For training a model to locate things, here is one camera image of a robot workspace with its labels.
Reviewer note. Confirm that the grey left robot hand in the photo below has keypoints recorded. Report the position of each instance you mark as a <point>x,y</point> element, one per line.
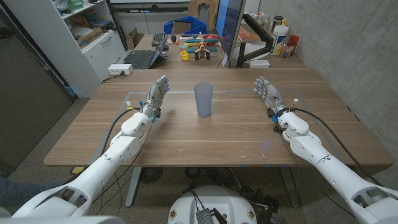
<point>155,96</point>

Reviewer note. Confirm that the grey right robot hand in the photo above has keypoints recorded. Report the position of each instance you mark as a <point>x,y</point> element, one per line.
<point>271,95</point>

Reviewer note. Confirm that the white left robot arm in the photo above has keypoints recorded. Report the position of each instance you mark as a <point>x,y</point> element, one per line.
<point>105,165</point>

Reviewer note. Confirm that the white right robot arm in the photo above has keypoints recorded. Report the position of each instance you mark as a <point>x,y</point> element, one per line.
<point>326,161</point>

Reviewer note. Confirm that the translucent blue plastic cup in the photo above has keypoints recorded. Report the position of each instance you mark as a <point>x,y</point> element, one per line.
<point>203,99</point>

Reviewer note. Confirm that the small yellow cup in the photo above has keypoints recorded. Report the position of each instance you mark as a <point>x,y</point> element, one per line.
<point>185,56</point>

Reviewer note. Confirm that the red cup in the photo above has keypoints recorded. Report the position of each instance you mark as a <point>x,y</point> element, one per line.
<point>294,40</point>

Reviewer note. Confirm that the flat white box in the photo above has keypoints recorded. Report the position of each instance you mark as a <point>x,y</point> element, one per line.
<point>259,63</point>

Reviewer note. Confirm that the black laptop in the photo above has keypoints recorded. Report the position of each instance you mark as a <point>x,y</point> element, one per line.
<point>140,59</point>

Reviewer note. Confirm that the white power adapter box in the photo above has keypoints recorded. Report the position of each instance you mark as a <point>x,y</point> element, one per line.
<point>119,69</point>

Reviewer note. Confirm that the white wipes canister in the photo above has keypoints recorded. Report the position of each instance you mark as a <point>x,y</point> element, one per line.
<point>278,40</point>

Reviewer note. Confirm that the black keyboard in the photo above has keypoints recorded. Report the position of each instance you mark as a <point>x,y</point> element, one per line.
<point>158,39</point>

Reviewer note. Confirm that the paper note on monitor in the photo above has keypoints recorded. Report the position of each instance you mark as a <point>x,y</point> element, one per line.
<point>224,59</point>

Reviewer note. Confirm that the plain cardboard box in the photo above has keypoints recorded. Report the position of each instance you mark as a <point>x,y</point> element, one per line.
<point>133,39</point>

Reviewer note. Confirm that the wooden toy airplane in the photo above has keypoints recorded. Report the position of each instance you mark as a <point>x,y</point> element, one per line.
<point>202,48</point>

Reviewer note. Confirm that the black lidded bottle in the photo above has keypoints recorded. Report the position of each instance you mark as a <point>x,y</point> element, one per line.
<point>277,22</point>

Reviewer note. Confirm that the red bowl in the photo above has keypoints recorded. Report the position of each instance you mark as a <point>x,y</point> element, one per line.
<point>212,38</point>

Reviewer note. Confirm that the black computer monitor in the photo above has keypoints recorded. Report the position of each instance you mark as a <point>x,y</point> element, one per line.
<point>230,21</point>

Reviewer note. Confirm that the blue plastic bin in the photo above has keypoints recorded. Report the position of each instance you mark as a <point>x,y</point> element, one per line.
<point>199,24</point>

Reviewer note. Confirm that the cardboard box with print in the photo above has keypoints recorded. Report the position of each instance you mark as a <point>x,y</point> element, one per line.
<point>90,36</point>

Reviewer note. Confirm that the grey table leg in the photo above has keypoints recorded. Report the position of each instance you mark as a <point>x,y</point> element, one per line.
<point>133,186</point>

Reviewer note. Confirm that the white shelf cabinet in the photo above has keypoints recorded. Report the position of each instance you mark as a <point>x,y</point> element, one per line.
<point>59,46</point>

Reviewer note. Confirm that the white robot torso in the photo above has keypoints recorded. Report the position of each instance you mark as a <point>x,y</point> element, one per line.
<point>214,199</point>

